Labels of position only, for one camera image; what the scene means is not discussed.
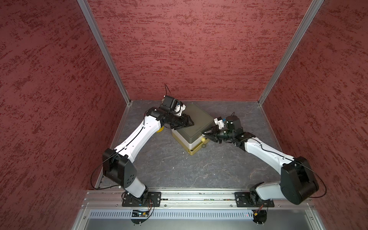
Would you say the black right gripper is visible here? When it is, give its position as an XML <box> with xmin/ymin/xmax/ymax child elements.
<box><xmin>202</xmin><ymin>125</ymin><xmax>234</xmax><ymax>143</ymax></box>

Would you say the olive three-drawer desk organizer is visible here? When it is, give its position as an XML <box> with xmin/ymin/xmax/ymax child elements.
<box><xmin>172</xmin><ymin>103</ymin><xmax>215</xmax><ymax>156</ymax></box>

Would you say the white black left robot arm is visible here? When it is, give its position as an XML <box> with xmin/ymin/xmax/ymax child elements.
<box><xmin>102</xmin><ymin>95</ymin><xmax>194</xmax><ymax>200</ymax></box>

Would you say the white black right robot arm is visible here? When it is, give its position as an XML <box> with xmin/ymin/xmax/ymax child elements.
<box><xmin>202</xmin><ymin>115</ymin><xmax>319</xmax><ymax>206</ymax></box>

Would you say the yellow pencil cup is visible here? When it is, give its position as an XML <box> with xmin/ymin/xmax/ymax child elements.
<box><xmin>156</xmin><ymin>127</ymin><xmax>164</xmax><ymax>133</ymax></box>

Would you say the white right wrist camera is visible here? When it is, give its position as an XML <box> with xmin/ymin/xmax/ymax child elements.
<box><xmin>214</xmin><ymin>117</ymin><xmax>226</xmax><ymax>130</ymax></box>

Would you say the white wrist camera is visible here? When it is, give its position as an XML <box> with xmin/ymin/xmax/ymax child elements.
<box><xmin>174</xmin><ymin>103</ymin><xmax>186</xmax><ymax>117</ymax></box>
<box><xmin>214</xmin><ymin>117</ymin><xmax>226</xmax><ymax>130</ymax></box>

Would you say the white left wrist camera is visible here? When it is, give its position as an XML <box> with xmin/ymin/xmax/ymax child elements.
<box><xmin>174</xmin><ymin>103</ymin><xmax>186</xmax><ymax>117</ymax></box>

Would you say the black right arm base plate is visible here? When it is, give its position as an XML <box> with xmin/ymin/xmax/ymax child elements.
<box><xmin>234</xmin><ymin>192</ymin><xmax>275</xmax><ymax>208</ymax></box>

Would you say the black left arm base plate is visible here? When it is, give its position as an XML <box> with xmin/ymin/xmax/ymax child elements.
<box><xmin>122</xmin><ymin>192</ymin><xmax>162</xmax><ymax>208</ymax></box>

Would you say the aluminium front rail frame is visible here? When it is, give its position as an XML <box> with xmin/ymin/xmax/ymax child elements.
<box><xmin>72</xmin><ymin>188</ymin><xmax>325</xmax><ymax>230</ymax></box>

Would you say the right aluminium corner post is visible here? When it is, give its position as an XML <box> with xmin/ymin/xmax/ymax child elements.
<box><xmin>258</xmin><ymin>0</ymin><xmax>324</xmax><ymax>107</ymax></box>

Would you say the aluminium corner post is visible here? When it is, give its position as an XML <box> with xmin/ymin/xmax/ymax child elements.
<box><xmin>77</xmin><ymin>0</ymin><xmax>131</xmax><ymax>106</ymax></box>
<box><xmin>258</xmin><ymin>0</ymin><xmax>324</xmax><ymax>107</ymax></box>

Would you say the left aluminium corner post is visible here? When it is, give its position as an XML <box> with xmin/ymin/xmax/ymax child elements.
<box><xmin>77</xmin><ymin>0</ymin><xmax>131</xmax><ymax>106</ymax></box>

